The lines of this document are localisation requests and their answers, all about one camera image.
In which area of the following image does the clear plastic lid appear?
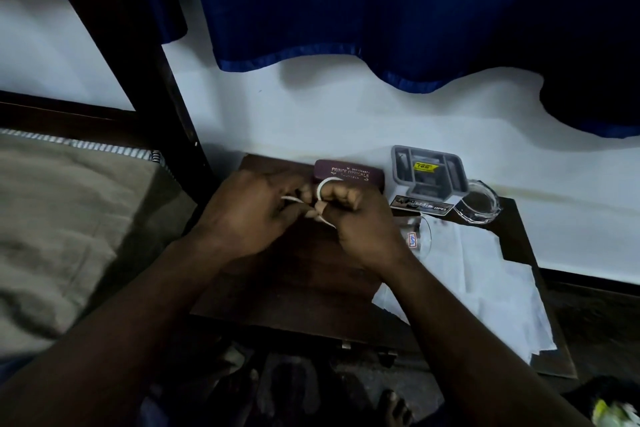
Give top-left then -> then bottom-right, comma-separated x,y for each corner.
452,180 -> 502,226

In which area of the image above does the person's foot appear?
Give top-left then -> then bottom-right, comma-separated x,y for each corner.
374,389 -> 416,427

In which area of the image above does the white plastic cable tie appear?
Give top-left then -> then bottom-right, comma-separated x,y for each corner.
280,178 -> 347,230

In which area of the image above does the grey plastic tool box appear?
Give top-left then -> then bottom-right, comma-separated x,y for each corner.
389,144 -> 469,217

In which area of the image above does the small dark wooden table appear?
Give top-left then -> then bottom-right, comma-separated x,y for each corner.
190,153 -> 579,380

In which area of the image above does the dark wooden bed frame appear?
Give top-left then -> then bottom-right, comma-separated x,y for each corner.
0,0 -> 217,215

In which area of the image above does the person's right hand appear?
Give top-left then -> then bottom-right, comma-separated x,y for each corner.
316,184 -> 417,286

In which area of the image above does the maroon spectacle case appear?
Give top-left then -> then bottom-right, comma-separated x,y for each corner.
313,158 -> 386,193

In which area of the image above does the person's left hand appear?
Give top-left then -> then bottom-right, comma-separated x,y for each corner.
196,171 -> 321,271

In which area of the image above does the clear lens with sticker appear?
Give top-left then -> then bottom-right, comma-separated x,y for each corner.
399,214 -> 434,263

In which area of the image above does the beige mattress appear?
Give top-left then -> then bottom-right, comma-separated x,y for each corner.
0,128 -> 199,358

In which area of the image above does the white paper sheet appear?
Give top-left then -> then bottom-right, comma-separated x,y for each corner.
372,216 -> 558,365

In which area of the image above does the white and green wrapper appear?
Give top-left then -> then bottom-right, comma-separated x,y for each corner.
591,398 -> 640,427

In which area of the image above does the person's right forearm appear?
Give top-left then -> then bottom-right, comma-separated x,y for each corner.
372,258 -> 596,427

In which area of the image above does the person's left forearm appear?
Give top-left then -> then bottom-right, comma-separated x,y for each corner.
0,229 -> 261,427

